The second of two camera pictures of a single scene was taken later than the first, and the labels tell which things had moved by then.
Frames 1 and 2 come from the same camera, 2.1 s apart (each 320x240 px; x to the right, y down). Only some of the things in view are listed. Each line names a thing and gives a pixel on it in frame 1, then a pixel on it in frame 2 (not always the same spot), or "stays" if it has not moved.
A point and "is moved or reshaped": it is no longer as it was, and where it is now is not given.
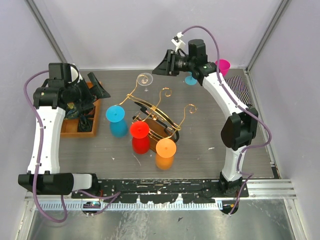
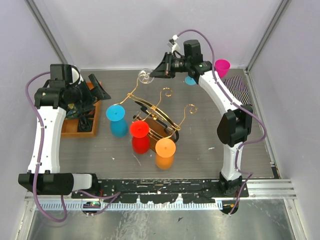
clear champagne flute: (145, 79) is moved or reshaped
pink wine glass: (224, 66) stays
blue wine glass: (190, 80) stays
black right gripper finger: (100, 92) stays
